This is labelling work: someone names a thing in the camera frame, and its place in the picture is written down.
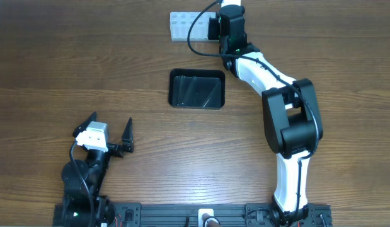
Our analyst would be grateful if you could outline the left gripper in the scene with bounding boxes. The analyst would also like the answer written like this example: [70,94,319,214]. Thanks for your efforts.
[72,111,135,158]

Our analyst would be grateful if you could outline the clear test tube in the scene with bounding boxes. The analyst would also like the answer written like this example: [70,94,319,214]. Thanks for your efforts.
[202,80,222,107]
[183,76,198,103]
[176,75,185,107]

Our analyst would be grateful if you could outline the black tray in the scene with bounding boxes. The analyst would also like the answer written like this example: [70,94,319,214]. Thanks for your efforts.
[168,68,226,110]

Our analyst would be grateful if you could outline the white test tube rack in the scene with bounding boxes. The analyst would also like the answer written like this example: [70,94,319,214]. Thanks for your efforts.
[169,11,221,42]

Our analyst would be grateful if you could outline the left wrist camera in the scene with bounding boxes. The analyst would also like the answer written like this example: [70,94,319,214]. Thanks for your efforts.
[75,121,110,153]

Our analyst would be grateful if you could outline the mounting rail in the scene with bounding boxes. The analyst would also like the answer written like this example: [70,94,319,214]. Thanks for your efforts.
[52,202,333,227]

